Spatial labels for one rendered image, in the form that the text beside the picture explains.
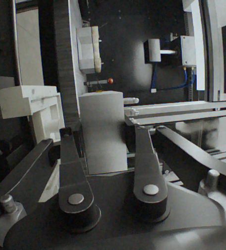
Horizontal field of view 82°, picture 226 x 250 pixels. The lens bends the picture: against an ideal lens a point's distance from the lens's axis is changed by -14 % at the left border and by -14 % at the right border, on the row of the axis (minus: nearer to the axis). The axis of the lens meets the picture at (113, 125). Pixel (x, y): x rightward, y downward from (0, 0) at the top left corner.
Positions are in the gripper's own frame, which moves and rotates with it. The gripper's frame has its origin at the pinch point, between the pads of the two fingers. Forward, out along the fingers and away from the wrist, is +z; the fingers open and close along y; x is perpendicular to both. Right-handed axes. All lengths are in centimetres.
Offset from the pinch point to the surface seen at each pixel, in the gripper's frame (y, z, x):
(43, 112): -9.7, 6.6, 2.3
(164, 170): 16.8, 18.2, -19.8
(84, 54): -4.1, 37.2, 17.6
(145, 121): 11.2, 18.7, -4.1
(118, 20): 13, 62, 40
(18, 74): -14.6, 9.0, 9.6
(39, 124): -10.2, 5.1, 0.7
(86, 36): -2.5, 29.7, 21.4
